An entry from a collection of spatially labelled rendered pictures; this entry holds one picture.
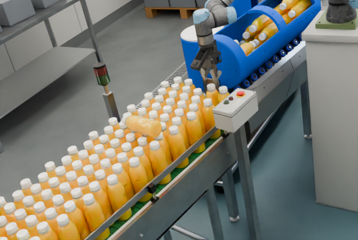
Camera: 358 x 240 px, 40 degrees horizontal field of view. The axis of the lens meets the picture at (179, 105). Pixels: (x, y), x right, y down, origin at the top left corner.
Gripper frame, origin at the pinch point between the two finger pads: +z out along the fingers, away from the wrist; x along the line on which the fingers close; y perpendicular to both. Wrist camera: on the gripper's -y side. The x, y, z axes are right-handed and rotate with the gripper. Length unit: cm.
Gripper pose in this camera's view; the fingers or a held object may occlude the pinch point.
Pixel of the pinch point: (210, 83)
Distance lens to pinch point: 237.0
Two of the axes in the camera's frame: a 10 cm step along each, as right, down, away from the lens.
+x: -7.6, -1.9, 6.3
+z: 1.9, 8.5, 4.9
